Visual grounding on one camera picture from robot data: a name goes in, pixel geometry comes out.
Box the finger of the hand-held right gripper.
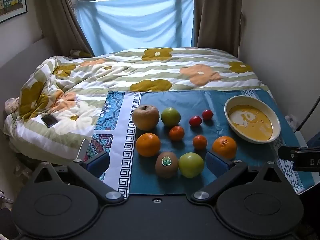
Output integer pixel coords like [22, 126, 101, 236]
[278, 146, 298, 159]

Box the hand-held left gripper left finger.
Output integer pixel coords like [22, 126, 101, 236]
[33, 151, 125, 204]

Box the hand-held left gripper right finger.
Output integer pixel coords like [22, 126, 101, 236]
[190, 151, 291, 204]

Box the large orange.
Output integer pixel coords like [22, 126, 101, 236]
[136, 133, 161, 157]
[212, 136, 237, 160]

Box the green apple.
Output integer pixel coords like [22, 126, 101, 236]
[161, 107, 181, 127]
[178, 152, 205, 179]

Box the small mandarin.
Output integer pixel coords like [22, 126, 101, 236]
[193, 135, 208, 150]
[169, 126, 185, 141]

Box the yellow oval bowl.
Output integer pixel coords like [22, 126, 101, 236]
[224, 95, 281, 144]

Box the wrinkled brown apple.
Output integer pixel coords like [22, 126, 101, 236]
[132, 104, 160, 131]

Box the dark blue cloth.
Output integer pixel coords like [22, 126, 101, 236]
[306, 132, 320, 148]

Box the white plastic bag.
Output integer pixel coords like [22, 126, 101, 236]
[284, 114, 300, 130]

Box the blue patterned tablecloth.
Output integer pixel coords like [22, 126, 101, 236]
[85, 89, 313, 198]

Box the brown kiwi with sticker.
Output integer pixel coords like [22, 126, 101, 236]
[155, 151, 179, 179]

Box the black smartphone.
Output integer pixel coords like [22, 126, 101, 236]
[41, 114, 59, 127]

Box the floral striped blanket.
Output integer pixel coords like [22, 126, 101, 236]
[4, 47, 271, 166]

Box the floral pillow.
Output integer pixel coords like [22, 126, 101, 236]
[69, 49, 93, 58]

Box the light blue window sheet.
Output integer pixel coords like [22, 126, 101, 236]
[74, 0, 195, 57]

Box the brown curtain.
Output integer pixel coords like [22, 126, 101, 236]
[192, 0, 243, 58]
[32, 0, 95, 57]

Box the white charging cable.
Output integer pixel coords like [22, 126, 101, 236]
[75, 139, 87, 163]

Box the black cable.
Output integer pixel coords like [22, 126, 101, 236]
[296, 99, 320, 132]

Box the framed wall poster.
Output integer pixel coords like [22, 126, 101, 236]
[0, 0, 28, 24]

